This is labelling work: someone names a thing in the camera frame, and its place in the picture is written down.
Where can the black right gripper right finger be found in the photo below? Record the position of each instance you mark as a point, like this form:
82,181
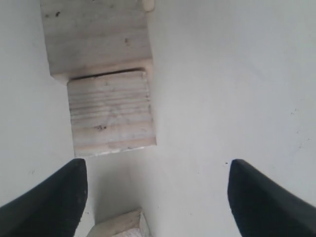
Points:
262,208

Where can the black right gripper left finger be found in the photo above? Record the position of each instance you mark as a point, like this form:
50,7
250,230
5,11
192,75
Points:
51,209

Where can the third largest wooden cube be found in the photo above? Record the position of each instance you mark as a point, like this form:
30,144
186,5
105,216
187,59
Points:
111,113

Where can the second largest wooden cube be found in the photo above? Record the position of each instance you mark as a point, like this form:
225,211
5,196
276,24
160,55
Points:
84,38

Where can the smallest wooden cube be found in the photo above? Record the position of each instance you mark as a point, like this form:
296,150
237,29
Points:
131,224

